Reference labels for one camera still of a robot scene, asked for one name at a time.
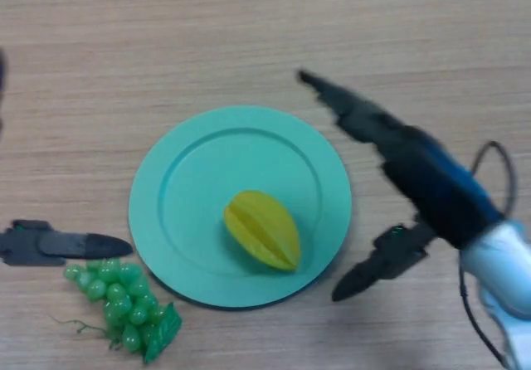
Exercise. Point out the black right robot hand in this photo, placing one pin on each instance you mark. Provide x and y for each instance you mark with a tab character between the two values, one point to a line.
431	183

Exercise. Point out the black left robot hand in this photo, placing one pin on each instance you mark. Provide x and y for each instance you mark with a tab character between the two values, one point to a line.
62	245

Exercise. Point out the yellow starfruit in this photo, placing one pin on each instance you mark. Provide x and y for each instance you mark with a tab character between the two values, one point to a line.
261	229

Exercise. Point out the green round plate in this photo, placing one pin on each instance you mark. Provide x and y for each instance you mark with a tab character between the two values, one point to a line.
195	204

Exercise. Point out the green grape bunch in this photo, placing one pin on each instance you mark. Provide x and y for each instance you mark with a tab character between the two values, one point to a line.
120	299

